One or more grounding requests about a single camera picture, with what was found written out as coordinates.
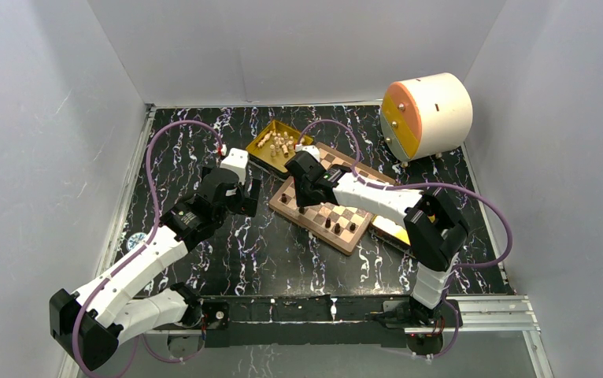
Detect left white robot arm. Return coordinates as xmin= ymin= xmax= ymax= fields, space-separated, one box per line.
xmin=49 ymin=168 xmax=261 ymax=376

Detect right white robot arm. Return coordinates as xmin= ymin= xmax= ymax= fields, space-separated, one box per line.
xmin=285 ymin=151 xmax=469 ymax=326

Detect wooden chess board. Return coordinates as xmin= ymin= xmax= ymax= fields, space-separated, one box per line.
xmin=268 ymin=142 xmax=398 ymax=257

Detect gold tray light pieces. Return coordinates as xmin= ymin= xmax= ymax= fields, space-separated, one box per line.
xmin=246 ymin=120 xmax=313 ymax=180

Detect pile of light pieces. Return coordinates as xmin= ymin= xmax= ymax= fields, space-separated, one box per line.
xmin=256 ymin=131 xmax=298 ymax=158

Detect gold tray dark pieces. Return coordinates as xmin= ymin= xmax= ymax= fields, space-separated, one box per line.
xmin=369 ymin=216 xmax=412 ymax=254

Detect white round drawer cabinet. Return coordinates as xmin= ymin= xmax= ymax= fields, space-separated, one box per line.
xmin=380 ymin=72 xmax=473 ymax=163

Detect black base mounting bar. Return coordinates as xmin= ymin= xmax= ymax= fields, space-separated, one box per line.
xmin=150 ymin=295 xmax=464 ymax=350

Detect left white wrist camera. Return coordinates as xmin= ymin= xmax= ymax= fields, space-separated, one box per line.
xmin=220 ymin=148 xmax=249 ymax=184

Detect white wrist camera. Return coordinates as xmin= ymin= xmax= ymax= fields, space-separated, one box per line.
xmin=220 ymin=148 xmax=249 ymax=184
xmin=294 ymin=144 xmax=320 ymax=162

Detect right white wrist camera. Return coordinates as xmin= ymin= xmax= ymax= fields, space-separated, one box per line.
xmin=294 ymin=144 xmax=320 ymax=162

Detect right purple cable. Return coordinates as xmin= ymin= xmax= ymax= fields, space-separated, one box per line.
xmin=297 ymin=118 xmax=514 ymax=361

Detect purple cable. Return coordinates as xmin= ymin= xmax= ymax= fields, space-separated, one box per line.
xmin=297 ymin=118 xmax=514 ymax=361
xmin=72 ymin=120 xmax=227 ymax=378

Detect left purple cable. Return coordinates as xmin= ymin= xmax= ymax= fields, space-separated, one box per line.
xmin=72 ymin=120 xmax=227 ymax=378

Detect aluminium frame rail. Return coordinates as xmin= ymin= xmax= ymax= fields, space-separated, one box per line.
xmin=405 ymin=295 xmax=542 ymax=335

